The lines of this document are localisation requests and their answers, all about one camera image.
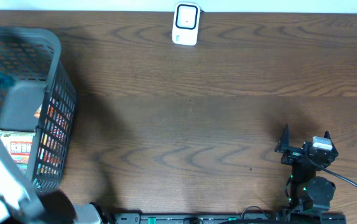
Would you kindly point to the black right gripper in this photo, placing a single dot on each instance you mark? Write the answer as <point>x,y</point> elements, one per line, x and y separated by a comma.
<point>283,145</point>

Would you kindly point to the yellow wet wipes pack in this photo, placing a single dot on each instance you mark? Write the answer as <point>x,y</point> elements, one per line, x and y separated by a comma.
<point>18,145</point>

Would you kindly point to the teal mouthwash bottle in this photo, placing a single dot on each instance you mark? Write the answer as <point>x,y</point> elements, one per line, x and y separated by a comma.
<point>6,81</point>

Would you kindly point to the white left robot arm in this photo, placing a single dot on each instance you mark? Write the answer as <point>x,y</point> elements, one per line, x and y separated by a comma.
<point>20,202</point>

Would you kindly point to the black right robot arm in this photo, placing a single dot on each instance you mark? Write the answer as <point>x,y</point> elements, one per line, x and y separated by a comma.
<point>307,192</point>

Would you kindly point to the white barcode scanner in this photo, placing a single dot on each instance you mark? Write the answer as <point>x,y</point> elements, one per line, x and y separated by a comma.
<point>186,23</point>

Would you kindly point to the grey plastic shopping basket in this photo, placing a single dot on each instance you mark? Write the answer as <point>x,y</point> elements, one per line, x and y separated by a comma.
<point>42,101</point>

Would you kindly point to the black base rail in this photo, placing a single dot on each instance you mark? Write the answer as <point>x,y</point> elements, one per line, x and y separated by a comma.
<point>255,217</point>

